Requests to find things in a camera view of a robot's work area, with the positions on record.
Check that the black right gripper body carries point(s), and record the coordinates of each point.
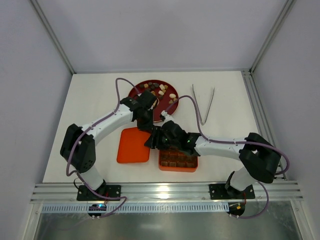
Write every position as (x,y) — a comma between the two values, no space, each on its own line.
(158,139)

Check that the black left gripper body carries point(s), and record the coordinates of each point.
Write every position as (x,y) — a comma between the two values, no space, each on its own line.
(144,124)

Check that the orange box lid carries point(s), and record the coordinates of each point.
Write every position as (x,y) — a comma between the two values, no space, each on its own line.
(131,148)

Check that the silver metal tongs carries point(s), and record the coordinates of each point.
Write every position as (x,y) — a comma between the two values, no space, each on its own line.
(203,104)

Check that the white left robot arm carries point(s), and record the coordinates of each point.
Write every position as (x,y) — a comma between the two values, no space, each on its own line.
(79,143)

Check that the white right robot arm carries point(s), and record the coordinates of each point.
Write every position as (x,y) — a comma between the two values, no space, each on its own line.
(258,157)

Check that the orange chocolate box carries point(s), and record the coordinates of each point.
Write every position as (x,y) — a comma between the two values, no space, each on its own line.
(175,161)

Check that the round dark red tray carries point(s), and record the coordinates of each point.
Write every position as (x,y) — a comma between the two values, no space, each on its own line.
(162,91)

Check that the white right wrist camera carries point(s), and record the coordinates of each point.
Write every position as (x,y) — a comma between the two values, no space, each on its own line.
(165,117)

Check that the aluminium mounting rail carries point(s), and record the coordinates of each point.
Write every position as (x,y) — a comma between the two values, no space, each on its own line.
(279,190)

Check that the perforated cable duct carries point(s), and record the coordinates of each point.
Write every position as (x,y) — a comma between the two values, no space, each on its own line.
(140,207)

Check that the left aluminium frame post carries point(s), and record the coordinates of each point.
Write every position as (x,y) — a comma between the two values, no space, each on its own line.
(51,34)

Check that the aluminium frame post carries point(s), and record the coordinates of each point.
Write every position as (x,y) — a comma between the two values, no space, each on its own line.
(51,34)
(279,21)

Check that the right aluminium frame post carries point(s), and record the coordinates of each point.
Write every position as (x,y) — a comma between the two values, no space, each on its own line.
(279,21)

